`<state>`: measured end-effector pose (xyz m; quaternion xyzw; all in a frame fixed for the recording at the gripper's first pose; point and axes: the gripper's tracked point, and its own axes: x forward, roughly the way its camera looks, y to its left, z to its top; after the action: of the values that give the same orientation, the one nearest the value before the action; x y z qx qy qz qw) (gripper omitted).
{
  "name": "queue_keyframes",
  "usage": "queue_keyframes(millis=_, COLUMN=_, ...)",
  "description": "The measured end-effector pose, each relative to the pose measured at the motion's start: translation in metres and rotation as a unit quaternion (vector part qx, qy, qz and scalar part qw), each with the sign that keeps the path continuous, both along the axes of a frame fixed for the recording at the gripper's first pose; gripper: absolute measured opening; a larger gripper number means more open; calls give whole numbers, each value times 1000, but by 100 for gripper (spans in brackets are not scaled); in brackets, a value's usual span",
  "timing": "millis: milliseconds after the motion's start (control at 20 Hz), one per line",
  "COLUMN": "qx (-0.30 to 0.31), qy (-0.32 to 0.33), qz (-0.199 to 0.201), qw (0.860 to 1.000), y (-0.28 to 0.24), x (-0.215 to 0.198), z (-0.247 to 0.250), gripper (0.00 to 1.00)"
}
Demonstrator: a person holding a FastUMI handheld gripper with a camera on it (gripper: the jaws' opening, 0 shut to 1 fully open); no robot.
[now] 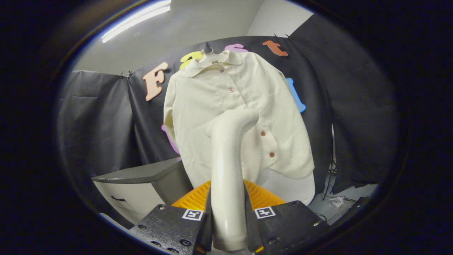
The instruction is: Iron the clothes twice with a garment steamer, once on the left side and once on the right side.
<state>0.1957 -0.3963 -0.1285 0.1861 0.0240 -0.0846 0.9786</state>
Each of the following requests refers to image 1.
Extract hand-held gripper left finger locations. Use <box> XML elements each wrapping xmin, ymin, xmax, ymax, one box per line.
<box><xmin>129</xmin><ymin>180</ymin><xmax>213</xmax><ymax>255</ymax></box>

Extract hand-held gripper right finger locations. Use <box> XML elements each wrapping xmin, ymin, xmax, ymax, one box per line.
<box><xmin>242</xmin><ymin>179</ymin><xmax>331</xmax><ymax>255</ymax></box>

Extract white garment steamer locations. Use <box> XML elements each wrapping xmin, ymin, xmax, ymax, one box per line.
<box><xmin>205</xmin><ymin>109</ymin><xmax>259</xmax><ymax>252</ymax></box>

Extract white garment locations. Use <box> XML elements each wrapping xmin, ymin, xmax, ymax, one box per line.
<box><xmin>260</xmin><ymin>166</ymin><xmax>316</xmax><ymax>206</ymax></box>

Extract cream button shirt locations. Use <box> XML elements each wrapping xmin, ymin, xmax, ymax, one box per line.
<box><xmin>163</xmin><ymin>50</ymin><xmax>315</xmax><ymax>188</ymax></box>

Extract grey cabinet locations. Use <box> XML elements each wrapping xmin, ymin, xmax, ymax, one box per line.
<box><xmin>91</xmin><ymin>157</ymin><xmax>193</xmax><ymax>231</ymax></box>

